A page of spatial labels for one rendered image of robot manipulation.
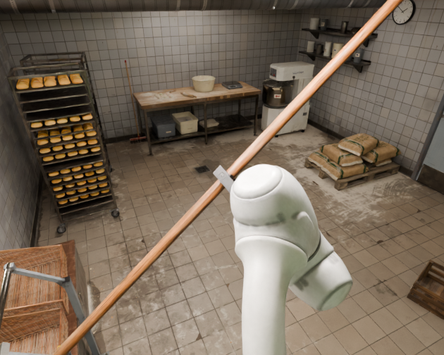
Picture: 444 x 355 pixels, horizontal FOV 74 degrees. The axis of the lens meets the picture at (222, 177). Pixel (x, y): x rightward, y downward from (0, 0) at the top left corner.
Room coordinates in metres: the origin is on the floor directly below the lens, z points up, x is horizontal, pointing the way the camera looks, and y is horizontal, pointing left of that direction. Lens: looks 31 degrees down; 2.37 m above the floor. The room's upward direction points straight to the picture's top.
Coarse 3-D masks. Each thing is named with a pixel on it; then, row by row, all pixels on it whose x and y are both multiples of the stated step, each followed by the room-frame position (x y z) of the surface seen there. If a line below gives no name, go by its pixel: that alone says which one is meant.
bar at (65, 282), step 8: (8, 264) 1.08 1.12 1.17; (8, 272) 1.03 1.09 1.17; (16, 272) 1.08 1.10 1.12; (24, 272) 1.09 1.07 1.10; (32, 272) 1.12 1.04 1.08; (8, 280) 0.99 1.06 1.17; (48, 280) 1.13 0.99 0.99; (56, 280) 1.14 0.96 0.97; (64, 280) 1.16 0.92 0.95; (72, 288) 1.16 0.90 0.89; (0, 296) 0.89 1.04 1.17; (72, 296) 1.15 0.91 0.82; (0, 304) 0.85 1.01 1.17; (72, 304) 1.14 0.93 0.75; (80, 304) 1.19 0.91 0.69; (0, 312) 0.81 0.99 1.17; (80, 312) 1.16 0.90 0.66; (0, 320) 0.77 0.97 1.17; (80, 320) 1.15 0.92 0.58; (0, 328) 0.74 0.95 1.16; (88, 336) 1.15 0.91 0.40; (96, 344) 1.18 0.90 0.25; (16, 352) 0.68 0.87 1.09; (96, 352) 1.15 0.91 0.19
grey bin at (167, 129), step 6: (156, 120) 5.07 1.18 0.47; (162, 120) 5.07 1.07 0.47; (168, 120) 5.07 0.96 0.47; (156, 126) 4.82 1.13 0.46; (162, 126) 4.87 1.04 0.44; (168, 126) 4.92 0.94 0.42; (174, 126) 4.97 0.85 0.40; (156, 132) 4.91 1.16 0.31; (162, 132) 4.88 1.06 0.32; (168, 132) 4.92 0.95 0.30; (174, 132) 4.97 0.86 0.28
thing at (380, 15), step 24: (288, 120) 0.74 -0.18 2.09; (264, 144) 0.71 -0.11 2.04; (240, 168) 0.68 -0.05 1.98; (216, 192) 0.65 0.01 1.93; (192, 216) 0.62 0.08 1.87; (168, 240) 0.59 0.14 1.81; (144, 264) 0.56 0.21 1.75; (120, 288) 0.53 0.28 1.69; (96, 312) 0.50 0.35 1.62; (72, 336) 0.47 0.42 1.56
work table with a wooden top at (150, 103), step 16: (144, 96) 5.08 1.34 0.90; (160, 96) 5.08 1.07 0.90; (176, 96) 5.08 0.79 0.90; (208, 96) 5.08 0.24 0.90; (224, 96) 5.19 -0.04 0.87; (240, 96) 5.36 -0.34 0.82; (256, 96) 5.50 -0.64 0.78; (144, 112) 4.64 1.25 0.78; (192, 112) 5.70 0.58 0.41; (256, 112) 5.49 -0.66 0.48; (144, 128) 5.30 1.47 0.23; (208, 128) 5.30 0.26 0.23; (224, 128) 5.30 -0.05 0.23; (256, 128) 5.50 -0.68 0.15
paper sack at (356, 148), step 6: (348, 138) 4.03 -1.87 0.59; (372, 138) 4.03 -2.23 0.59; (342, 144) 3.93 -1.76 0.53; (348, 144) 3.87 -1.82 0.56; (354, 144) 3.82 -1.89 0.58; (360, 144) 3.81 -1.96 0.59; (366, 144) 3.85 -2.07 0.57; (372, 144) 3.90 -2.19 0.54; (378, 144) 4.03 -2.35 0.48; (348, 150) 3.81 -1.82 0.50; (354, 150) 3.77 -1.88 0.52; (360, 150) 3.73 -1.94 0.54; (366, 150) 3.82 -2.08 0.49
